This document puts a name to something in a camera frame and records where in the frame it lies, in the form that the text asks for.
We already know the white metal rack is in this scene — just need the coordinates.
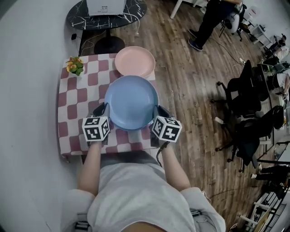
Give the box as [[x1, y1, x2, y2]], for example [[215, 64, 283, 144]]
[[239, 191, 287, 232]]

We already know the person's grey t-shirt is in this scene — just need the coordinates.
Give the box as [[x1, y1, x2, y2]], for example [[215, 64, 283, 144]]
[[60, 156, 227, 232]]

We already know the small potted orange flower plant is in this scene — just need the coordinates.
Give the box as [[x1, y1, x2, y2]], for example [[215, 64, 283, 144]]
[[65, 56, 85, 77]]

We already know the black office chair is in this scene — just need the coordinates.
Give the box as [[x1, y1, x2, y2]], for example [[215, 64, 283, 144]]
[[210, 59, 271, 119], [215, 105, 285, 174]]

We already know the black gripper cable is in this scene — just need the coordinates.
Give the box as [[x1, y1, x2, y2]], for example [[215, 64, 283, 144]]
[[155, 140, 170, 168]]

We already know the pink plate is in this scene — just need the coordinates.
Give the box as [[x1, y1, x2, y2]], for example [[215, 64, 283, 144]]
[[114, 46, 156, 78]]

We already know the pink white checkered tablecloth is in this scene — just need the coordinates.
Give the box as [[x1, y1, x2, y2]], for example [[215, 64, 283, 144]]
[[57, 53, 157, 157]]

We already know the white table leg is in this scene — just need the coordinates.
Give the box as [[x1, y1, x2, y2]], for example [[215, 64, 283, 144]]
[[169, 0, 206, 19]]

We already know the person's right forearm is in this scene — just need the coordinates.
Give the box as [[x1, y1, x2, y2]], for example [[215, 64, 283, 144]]
[[158, 140, 191, 193]]

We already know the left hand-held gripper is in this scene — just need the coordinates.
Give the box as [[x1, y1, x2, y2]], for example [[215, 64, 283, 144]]
[[82, 101, 112, 145]]

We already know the black marble round table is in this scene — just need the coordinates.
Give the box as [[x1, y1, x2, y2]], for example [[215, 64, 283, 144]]
[[66, 0, 148, 55]]

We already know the white box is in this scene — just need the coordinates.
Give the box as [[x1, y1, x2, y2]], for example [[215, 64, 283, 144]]
[[86, 0, 127, 17]]

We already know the blue plate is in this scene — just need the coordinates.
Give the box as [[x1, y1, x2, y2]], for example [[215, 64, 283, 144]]
[[104, 75, 159, 131]]

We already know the person's left forearm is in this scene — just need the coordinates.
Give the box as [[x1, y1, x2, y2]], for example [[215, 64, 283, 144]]
[[77, 140, 103, 197]]

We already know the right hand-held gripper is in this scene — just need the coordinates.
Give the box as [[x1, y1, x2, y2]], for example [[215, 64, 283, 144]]
[[148, 105, 183, 148]]

